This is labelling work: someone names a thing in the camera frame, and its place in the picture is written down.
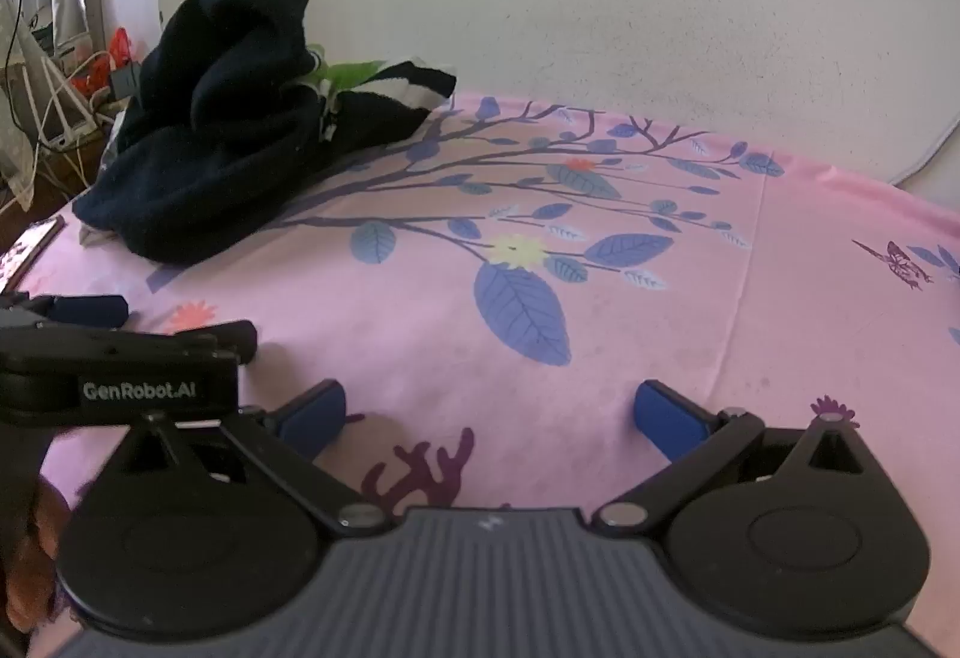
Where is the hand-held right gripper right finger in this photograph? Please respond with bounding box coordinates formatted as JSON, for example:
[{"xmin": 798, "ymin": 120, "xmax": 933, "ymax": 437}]
[{"xmin": 592, "ymin": 379, "xmax": 875, "ymax": 539}]

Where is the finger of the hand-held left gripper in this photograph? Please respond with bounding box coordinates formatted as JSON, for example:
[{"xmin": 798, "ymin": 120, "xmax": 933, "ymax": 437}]
[
  {"xmin": 52, "ymin": 295, "xmax": 130, "ymax": 330},
  {"xmin": 176, "ymin": 320, "xmax": 260, "ymax": 366}
]

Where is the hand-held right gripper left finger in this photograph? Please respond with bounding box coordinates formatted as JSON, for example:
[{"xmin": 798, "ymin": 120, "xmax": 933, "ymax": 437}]
[{"xmin": 112, "ymin": 379, "xmax": 391, "ymax": 539}]

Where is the dark navy sweater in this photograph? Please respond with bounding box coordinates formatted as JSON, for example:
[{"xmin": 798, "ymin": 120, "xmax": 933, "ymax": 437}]
[{"xmin": 73, "ymin": 0, "xmax": 342, "ymax": 267}]

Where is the person's left hand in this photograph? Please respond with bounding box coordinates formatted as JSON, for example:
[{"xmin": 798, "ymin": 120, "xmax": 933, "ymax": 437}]
[{"xmin": 0, "ymin": 478, "xmax": 72, "ymax": 636}]

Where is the pink floral bedsheet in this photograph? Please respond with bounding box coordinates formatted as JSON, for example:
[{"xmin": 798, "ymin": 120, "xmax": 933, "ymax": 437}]
[{"xmin": 0, "ymin": 91, "xmax": 960, "ymax": 658}]

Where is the white lace cloth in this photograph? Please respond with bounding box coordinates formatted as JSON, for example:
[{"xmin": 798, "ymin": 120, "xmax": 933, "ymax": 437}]
[{"xmin": 0, "ymin": 0, "xmax": 40, "ymax": 213}]

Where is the red plastic object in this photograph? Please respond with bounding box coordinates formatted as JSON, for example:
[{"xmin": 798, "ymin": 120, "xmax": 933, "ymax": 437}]
[{"xmin": 71, "ymin": 28, "xmax": 140, "ymax": 98}]

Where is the white cable bundle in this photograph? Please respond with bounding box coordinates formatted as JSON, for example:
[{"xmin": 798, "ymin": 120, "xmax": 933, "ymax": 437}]
[{"xmin": 28, "ymin": 49, "xmax": 115, "ymax": 158}]

